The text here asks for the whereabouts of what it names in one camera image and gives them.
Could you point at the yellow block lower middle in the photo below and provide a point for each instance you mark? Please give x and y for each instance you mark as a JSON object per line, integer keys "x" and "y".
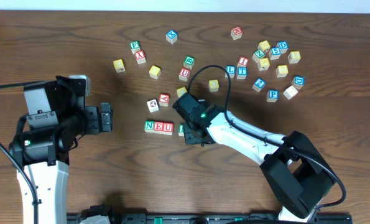
{"x": 154, "y": 72}

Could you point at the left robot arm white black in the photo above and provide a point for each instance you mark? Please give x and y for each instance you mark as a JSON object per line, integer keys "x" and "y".
{"x": 57, "y": 116}

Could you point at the red Y block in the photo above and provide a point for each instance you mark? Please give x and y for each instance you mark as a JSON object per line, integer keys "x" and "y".
{"x": 140, "y": 57}

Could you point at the blue L block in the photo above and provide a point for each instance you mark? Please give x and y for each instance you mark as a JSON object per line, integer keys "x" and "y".
{"x": 231, "y": 71}

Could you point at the blue D block lower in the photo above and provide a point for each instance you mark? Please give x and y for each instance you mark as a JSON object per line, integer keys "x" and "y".
{"x": 298, "y": 82}

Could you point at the blue d block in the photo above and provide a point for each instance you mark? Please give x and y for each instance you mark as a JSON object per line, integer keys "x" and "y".
{"x": 298, "y": 82}
{"x": 282, "y": 46}

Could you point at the blue T block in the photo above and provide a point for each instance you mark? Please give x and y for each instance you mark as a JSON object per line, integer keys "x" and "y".
{"x": 241, "y": 73}

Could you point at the blue P block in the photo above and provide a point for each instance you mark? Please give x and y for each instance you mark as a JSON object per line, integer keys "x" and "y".
{"x": 272, "y": 96}

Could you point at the yellow 8 block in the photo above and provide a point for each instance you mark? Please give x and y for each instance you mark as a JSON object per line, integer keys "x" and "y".
{"x": 294, "y": 57}

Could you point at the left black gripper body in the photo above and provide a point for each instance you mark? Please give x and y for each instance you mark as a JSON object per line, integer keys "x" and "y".
{"x": 93, "y": 120}

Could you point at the green N block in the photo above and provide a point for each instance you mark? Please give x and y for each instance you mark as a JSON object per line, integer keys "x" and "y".
{"x": 149, "y": 126}

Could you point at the red I block lower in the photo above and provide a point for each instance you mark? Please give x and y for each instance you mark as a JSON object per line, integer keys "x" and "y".
{"x": 243, "y": 62}

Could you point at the plain wood block red 3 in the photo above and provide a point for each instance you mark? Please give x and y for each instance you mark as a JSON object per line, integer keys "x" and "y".
{"x": 290, "y": 92}

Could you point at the white picture block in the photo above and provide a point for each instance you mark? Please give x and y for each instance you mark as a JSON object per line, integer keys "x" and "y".
{"x": 153, "y": 105}

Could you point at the green F block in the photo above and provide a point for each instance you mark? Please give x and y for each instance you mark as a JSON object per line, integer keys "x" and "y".
{"x": 135, "y": 46}

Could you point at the green B block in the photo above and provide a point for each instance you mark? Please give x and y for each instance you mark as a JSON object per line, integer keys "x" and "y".
{"x": 189, "y": 62}

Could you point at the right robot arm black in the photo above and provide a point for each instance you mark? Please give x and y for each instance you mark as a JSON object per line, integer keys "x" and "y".
{"x": 295, "y": 171}

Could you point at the green Z block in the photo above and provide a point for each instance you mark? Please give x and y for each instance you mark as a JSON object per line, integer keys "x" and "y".
{"x": 257, "y": 55}

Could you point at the red E block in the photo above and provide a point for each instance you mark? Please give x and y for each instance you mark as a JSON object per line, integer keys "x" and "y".
{"x": 158, "y": 127}

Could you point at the blue D block upper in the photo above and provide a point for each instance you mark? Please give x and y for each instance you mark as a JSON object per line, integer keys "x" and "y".
{"x": 282, "y": 46}

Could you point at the red u block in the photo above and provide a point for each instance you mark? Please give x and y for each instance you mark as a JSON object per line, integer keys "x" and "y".
{"x": 184, "y": 74}
{"x": 168, "y": 128}

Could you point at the blue X block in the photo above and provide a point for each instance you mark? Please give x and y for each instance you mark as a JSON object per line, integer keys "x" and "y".
{"x": 171, "y": 36}

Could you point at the yellow O block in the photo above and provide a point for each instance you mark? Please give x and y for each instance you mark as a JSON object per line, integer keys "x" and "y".
{"x": 213, "y": 85}

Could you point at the red H block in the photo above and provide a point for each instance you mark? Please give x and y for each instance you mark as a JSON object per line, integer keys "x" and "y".
{"x": 236, "y": 33}

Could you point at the yellow block hammer picture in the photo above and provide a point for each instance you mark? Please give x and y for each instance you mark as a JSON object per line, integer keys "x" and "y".
{"x": 263, "y": 64}

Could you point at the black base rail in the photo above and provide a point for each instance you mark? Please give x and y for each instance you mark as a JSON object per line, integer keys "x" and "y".
{"x": 106, "y": 214}

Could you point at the yellow block top cluster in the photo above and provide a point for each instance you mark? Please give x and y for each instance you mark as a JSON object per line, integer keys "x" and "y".
{"x": 264, "y": 46}

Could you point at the yellow S block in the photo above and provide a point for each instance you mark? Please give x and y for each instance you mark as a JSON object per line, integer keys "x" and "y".
{"x": 281, "y": 71}

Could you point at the red A block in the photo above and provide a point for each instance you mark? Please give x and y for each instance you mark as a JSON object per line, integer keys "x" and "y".
{"x": 164, "y": 99}

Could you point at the blue 2 block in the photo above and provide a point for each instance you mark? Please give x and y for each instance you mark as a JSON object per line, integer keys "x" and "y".
{"x": 258, "y": 85}

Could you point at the blue 5 block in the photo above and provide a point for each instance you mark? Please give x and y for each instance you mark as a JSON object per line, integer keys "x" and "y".
{"x": 274, "y": 53}

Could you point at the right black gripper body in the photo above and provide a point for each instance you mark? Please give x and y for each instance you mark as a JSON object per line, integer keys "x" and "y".
{"x": 191, "y": 137}

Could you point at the green R block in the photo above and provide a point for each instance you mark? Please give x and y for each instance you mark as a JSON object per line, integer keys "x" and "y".
{"x": 181, "y": 130}

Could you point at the yellow block left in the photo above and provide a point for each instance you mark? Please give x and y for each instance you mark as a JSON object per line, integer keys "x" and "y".
{"x": 119, "y": 65}

